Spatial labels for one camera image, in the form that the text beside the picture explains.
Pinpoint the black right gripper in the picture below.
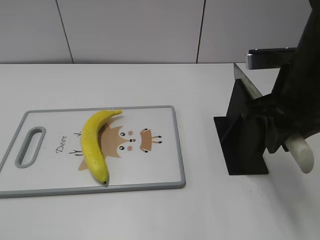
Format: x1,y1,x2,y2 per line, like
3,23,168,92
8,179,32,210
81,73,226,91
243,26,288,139
246,93,304,154

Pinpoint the white handled kitchen knife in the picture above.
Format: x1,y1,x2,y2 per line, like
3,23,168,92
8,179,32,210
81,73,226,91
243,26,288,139
233,63,315,174

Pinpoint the yellow plastic banana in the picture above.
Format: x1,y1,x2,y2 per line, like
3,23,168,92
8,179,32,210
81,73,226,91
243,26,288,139
80,109,122,185

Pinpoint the black cloth covered robot arm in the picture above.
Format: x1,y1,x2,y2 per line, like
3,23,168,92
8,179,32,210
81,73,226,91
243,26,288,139
246,0,320,154

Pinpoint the black knife stand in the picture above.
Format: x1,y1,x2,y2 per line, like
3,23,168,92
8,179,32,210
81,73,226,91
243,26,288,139
213,79,269,175

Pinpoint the white deer cutting board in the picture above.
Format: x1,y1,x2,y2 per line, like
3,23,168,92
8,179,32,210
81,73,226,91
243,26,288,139
0,105,186,198

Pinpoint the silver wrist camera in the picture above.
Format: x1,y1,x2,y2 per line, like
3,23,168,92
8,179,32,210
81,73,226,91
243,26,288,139
245,47,296,70

